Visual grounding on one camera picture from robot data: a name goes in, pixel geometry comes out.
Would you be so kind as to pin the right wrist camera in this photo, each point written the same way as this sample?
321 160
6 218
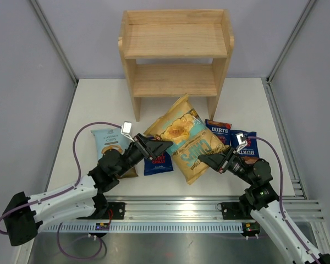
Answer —
242 141

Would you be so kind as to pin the white slotted cable duct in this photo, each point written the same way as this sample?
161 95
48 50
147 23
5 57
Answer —
143 227

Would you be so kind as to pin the right aluminium frame post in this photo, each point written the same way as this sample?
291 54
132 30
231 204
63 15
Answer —
307 10

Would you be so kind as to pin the left aluminium frame post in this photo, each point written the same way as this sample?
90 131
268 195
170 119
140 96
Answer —
53 39

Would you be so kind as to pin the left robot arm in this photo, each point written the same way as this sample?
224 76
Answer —
26 216

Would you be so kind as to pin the light blue cassava chips bag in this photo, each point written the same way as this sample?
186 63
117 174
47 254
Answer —
110 146

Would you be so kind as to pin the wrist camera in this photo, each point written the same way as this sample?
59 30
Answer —
126 130
242 141

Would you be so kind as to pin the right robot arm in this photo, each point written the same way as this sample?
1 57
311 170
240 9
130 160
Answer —
264 205

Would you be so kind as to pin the tan kettle chips bag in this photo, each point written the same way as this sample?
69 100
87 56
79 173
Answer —
190 137

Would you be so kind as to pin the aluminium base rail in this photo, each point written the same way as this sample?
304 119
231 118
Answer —
142 209

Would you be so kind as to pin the wooden two-tier shelf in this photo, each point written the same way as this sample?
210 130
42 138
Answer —
172 52

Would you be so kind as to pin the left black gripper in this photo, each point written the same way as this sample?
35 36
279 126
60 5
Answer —
148 148

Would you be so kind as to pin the blue burts chips bag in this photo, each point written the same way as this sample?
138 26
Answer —
221 130
161 164
250 153

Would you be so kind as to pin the aluminium frame post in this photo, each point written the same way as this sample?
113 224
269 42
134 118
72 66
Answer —
307 10
53 39

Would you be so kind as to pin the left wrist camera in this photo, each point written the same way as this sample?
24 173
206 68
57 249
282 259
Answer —
126 130

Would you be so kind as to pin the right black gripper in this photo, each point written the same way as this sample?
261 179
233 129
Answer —
219 161

